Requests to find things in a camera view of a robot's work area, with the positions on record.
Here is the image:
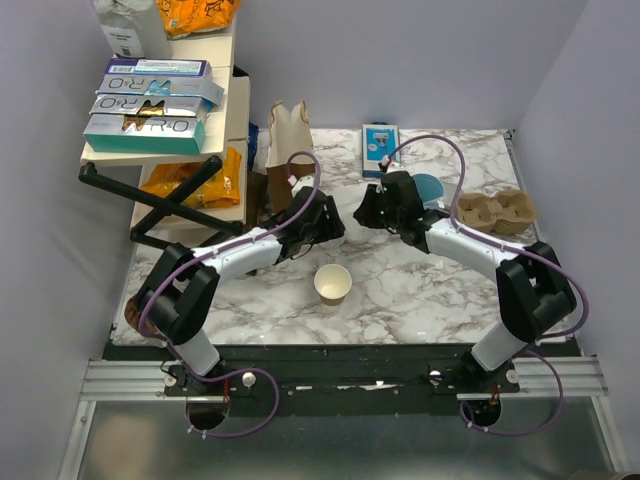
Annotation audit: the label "brown paper coffee cup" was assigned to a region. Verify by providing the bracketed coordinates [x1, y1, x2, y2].
[314, 264, 352, 306]

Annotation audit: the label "brown paper bag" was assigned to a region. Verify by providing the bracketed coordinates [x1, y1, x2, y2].
[266, 100, 314, 213]

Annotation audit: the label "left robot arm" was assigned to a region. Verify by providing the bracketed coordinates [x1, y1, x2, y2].
[129, 187, 345, 395]

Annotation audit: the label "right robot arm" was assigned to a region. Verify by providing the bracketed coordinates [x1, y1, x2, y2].
[353, 171, 577, 392]

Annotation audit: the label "light blue plastic tumbler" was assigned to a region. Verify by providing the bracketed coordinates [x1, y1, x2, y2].
[412, 173, 445, 209]

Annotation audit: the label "blue razor package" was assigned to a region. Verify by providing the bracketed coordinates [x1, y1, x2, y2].
[361, 122, 400, 178]

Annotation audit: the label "orange snack bag lower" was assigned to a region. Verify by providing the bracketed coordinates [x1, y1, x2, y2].
[139, 146, 243, 210]

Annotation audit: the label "orange snack bag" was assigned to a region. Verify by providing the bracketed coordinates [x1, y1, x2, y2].
[139, 146, 243, 210]
[156, 0, 242, 39]

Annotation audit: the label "stacked cardboard cup carriers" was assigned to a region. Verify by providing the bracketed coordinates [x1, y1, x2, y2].
[456, 189, 537, 235]

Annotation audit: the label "cream folding shelf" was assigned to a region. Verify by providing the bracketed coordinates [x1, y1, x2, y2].
[79, 14, 251, 231]

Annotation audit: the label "silver blue toothpaste box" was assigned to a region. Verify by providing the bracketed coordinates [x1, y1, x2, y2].
[96, 74, 225, 106]

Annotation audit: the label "teal toothpaste box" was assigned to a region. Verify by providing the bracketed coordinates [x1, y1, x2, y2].
[83, 114, 206, 155]

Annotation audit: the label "orange snack bag top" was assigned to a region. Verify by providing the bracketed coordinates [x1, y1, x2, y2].
[156, 0, 242, 39]

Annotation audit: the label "purple white box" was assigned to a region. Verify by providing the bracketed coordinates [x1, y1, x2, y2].
[104, 57, 211, 78]

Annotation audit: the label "grey paper bag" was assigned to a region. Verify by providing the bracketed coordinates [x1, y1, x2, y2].
[93, 0, 172, 59]

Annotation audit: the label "black shelf frame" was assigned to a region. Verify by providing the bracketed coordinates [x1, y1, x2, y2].
[78, 155, 244, 250]

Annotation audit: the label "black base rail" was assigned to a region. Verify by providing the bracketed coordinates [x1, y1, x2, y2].
[103, 342, 585, 419]

